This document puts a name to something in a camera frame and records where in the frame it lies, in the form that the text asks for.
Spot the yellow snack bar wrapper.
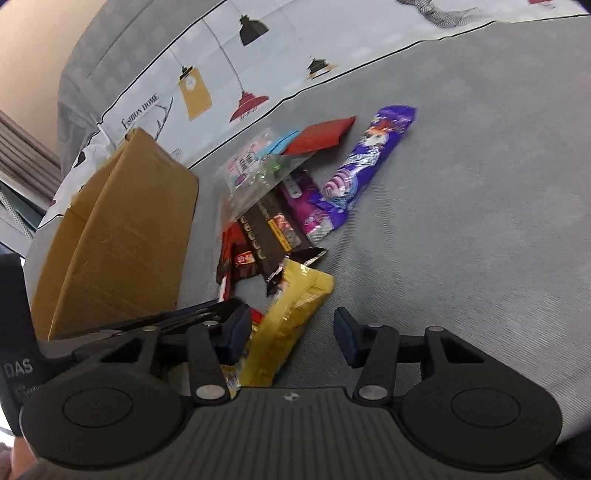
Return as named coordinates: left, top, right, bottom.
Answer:
left=222, top=259, right=335, bottom=396

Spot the dark red snack pack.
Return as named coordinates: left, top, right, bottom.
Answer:
left=216, top=222, right=259, bottom=301

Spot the dark brown chocolate pack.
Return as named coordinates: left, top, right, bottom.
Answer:
left=238, top=191, right=328, bottom=296

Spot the brown cardboard box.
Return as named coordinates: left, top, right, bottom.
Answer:
left=31, top=129, right=198, bottom=341

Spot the purple cartoon snack pack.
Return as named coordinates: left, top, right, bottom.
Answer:
left=311, top=105, right=417, bottom=230

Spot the magenta purple snack bar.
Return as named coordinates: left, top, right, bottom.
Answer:
left=279, top=167, right=334, bottom=244

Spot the clear pink candy bag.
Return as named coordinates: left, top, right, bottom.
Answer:
left=216, top=129, right=311, bottom=231

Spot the blue snack packet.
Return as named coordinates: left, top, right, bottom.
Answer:
left=256, top=130, right=301, bottom=158

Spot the grey striped curtain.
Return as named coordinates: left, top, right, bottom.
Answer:
left=1, top=112, right=62, bottom=204

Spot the red flat snack packet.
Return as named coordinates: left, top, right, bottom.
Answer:
left=283, top=116, right=356, bottom=155

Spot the printed white sofa cover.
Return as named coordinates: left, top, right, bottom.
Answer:
left=41, top=1, right=590, bottom=232

